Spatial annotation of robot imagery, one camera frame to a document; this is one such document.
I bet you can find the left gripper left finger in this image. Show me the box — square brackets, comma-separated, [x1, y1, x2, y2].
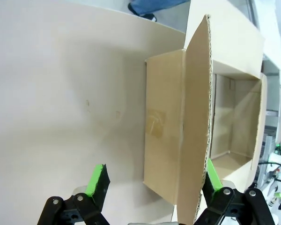
[37, 163, 112, 225]

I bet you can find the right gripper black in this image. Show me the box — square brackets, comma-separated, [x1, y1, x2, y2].
[268, 144, 281, 210]

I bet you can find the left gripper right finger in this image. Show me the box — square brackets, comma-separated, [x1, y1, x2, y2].
[194, 159, 279, 225]

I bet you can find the brown cardboard shipping box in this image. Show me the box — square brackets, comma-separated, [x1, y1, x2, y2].
[142, 14, 268, 225]

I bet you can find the person in navy shirt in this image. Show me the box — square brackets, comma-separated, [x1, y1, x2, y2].
[127, 0, 190, 22]

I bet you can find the aluminium profile frame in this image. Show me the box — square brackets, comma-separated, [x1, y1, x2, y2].
[259, 110, 279, 188]

